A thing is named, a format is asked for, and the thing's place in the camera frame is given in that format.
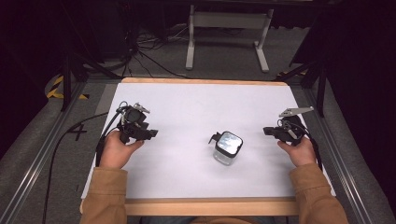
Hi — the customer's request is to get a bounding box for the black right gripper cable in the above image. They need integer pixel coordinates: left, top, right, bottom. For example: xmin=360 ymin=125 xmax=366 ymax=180
xmin=303 ymin=125 xmax=323 ymax=172

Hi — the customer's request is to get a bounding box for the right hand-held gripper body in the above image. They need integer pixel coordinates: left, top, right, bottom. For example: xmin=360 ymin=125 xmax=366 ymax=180
xmin=270 ymin=105 xmax=316 ymax=147

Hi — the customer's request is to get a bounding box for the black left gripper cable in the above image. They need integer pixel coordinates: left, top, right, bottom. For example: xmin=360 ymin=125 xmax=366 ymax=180
xmin=41 ymin=111 xmax=110 ymax=224

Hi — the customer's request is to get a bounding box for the white metal stand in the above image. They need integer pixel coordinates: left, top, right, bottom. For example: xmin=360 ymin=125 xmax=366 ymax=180
xmin=185 ymin=4 xmax=276 ymax=74

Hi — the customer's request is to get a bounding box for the yellow black floor tape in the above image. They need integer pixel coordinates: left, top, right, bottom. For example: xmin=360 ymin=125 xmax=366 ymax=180
xmin=46 ymin=75 xmax=91 ymax=101

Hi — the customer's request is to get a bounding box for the clear square jar, black lid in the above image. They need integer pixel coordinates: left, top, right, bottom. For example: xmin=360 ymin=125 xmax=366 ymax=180
xmin=207 ymin=131 xmax=245 ymax=167

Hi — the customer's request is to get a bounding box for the wooden table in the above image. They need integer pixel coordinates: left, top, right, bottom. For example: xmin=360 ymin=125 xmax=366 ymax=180
xmin=79 ymin=77 xmax=301 ymax=217

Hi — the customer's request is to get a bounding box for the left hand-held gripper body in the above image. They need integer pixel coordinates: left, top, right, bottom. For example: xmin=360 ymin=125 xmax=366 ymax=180
xmin=116 ymin=102 xmax=154 ymax=145

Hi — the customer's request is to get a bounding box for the person's left hand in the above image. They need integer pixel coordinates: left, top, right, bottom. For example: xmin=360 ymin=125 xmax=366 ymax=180
xmin=98 ymin=130 xmax=146 ymax=171

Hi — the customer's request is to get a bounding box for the white table sheet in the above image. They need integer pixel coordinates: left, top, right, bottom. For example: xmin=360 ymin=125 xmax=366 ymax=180
xmin=80 ymin=81 xmax=337 ymax=200

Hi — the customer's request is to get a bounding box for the black tripod stand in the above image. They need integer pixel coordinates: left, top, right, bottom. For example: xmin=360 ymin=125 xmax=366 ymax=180
xmin=59 ymin=50 xmax=121 ymax=112
xmin=273 ymin=59 xmax=327 ymax=119

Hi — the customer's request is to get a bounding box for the person's right hand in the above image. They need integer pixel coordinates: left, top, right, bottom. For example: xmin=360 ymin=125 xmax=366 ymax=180
xmin=276 ymin=136 xmax=318 ymax=168

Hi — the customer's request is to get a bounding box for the aluminium floor rail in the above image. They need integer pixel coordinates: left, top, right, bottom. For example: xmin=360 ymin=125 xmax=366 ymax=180
xmin=303 ymin=87 xmax=375 ymax=224
xmin=0 ymin=81 xmax=89 ymax=224

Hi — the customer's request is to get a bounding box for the bundle of black floor cables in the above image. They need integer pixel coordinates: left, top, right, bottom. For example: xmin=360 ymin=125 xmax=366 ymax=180
xmin=102 ymin=21 xmax=194 ymax=80

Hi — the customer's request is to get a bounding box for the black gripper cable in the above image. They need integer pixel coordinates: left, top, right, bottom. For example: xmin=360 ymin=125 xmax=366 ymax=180
xmin=303 ymin=125 xmax=323 ymax=172
xmin=41 ymin=111 xmax=110 ymax=224

